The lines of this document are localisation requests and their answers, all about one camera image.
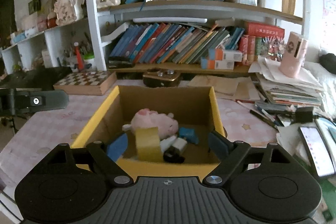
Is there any black power adapter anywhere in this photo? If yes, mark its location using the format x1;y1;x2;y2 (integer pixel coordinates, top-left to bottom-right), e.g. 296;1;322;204
295;107;314;123

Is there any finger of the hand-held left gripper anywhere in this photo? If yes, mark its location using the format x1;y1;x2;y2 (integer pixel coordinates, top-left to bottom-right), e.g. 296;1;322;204
0;89;69;117

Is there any pink alphabet wall poster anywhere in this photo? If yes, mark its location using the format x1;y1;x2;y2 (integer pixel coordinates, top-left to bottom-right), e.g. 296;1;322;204
322;0;336;43

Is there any black cushion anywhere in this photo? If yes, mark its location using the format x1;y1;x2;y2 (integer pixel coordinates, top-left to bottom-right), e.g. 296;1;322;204
318;53;336;72

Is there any black binder clip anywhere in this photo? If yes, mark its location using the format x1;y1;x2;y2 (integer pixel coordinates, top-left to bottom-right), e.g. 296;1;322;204
163;149;185;164

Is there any white floral ornament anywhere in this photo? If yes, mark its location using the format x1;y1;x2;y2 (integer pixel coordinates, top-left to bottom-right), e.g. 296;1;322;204
54;0;84;26

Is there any black piano keyboard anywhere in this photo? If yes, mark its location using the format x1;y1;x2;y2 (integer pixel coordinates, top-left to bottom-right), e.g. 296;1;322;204
0;67;72;90

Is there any wooden chessboard box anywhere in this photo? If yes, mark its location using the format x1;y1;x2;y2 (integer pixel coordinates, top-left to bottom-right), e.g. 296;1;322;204
53;70;117;96

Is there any pink plush toy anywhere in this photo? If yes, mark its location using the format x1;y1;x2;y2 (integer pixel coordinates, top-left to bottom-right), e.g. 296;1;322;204
122;109;179;140

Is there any red and white marker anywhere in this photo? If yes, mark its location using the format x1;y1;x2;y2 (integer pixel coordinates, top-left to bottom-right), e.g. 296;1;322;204
73;42;84;72

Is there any white charger plug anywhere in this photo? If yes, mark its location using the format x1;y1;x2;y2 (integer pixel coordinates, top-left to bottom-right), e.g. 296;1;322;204
160;135;188;156

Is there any white bookshelf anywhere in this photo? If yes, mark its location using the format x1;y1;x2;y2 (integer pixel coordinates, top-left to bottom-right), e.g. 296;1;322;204
1;0;318;73

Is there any red book set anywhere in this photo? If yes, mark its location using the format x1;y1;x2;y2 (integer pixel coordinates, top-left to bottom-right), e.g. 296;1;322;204
239;35;263;65

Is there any black pen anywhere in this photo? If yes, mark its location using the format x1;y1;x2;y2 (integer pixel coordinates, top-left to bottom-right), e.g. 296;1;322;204
249;109;277;127

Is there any brown wooden music box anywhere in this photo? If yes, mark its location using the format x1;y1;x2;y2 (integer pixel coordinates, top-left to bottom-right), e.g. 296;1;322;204
142;69;183;88

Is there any blue eraser block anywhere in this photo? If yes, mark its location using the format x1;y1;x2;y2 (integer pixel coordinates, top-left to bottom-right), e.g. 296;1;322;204
178;127;200;144

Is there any colourful candy bag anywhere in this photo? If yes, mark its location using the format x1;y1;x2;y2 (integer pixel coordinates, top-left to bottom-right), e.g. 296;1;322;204
261;38;285;56

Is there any orange and white carton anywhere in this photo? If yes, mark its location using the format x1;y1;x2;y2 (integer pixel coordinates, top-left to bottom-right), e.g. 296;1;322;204
201;57;235;70
208;49;243;62

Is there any pink cylinder pen holder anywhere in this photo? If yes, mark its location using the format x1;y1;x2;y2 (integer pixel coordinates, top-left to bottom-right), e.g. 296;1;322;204
278;31;309;77

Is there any brown cardboard sheet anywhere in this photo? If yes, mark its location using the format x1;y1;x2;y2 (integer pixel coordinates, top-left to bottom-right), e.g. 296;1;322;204
188;74;252;101

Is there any white pen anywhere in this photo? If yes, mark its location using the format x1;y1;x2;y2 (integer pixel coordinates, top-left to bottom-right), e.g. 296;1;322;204
236;100;279;131

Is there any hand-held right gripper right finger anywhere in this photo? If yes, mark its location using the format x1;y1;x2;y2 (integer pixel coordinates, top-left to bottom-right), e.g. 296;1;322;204
203;131;296;187

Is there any thick green book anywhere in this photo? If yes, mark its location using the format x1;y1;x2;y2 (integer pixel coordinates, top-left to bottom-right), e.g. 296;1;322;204
315;177;336;223

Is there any white cup of pens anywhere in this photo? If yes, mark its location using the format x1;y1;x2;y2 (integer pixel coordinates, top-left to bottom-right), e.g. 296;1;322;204
63;40;79;72

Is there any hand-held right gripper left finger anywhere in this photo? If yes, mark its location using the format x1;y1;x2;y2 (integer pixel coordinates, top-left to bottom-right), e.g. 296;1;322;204
45;132;132;187

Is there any white box with red label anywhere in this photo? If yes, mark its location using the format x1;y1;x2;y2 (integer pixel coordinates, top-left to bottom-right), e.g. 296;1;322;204
41;49;53;68

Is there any thick red dictionary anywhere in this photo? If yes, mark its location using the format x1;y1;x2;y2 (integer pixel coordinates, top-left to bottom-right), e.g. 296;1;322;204
244;22;285;39

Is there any white jar with green lid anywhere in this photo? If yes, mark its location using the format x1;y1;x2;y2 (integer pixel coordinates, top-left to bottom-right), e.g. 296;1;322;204
83;54;96;70

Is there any row of leaning picture books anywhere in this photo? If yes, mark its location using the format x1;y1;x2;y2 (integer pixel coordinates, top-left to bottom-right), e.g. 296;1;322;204
109;22;246;64

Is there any gold tape roll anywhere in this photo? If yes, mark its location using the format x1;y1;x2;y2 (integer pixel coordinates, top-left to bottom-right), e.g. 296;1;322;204
135;127;163;161

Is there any stack of papers and booklets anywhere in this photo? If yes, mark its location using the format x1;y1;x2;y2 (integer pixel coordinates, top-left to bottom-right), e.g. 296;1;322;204
248;56;324;109

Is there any yellow cardboard box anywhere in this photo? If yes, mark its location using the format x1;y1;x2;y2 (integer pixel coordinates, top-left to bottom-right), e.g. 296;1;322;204
70;85;226;178

